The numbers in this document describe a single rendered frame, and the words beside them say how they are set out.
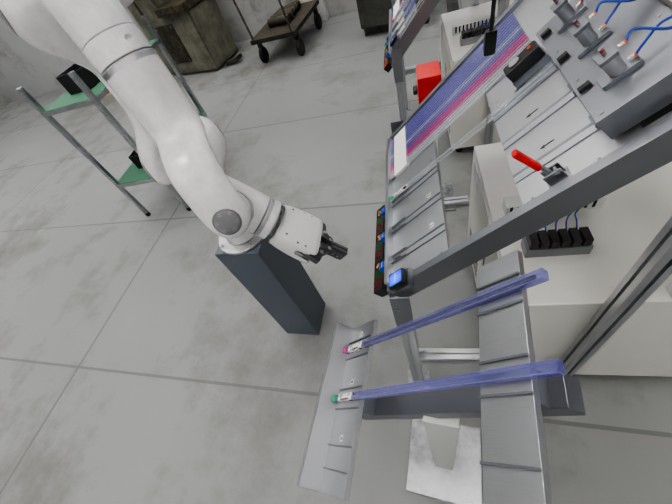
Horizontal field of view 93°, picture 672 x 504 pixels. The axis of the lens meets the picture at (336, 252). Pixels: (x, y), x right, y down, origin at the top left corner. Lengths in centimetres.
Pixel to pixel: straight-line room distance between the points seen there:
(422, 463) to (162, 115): 135
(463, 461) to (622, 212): 98
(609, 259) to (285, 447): 134
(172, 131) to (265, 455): 135
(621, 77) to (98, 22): 75
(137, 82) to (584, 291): 105
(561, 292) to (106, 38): 107
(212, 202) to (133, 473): 161
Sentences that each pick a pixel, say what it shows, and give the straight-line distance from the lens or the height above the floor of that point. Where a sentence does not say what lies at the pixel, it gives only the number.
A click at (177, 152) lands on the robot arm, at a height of 124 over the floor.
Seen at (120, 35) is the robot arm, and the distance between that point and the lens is 63.
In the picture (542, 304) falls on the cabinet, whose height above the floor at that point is 62.
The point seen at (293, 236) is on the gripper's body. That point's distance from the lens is 65.
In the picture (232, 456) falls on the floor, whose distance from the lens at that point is 171.
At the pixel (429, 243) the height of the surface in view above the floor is 81.
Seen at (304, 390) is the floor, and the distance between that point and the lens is 162.
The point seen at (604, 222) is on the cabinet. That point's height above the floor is 62.
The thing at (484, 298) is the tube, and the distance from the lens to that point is 49.
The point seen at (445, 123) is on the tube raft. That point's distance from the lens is 107.
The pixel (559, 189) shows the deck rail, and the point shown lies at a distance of 67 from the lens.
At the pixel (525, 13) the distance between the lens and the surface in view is 116.
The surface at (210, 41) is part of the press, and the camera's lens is 544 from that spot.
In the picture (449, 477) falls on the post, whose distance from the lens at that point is 146.
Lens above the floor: 147
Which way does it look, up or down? 49 degrees down
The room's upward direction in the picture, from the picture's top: 24 degrees counter-clockwise
